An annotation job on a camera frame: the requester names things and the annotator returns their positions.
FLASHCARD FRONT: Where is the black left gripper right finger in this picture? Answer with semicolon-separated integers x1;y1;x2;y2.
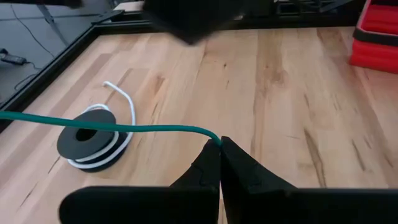
220;136;398;224

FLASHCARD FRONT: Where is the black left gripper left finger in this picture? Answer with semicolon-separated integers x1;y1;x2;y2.
58;139;222;224

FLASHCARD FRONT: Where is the thin green wire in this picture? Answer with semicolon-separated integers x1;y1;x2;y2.
0;111;223;147

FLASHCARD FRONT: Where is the black plastic wire spool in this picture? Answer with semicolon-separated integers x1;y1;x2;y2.
56;108;130;174

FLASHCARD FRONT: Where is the thick white cord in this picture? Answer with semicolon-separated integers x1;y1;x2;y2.
67;80;137;170

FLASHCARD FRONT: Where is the white lamp base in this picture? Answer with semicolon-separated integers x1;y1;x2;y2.
35;2;69;46

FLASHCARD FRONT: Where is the red tray with grey inside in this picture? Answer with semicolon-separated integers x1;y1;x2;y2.
349;0;398;75

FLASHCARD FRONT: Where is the black power adapter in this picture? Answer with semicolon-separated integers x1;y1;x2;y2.
0;51;28;66

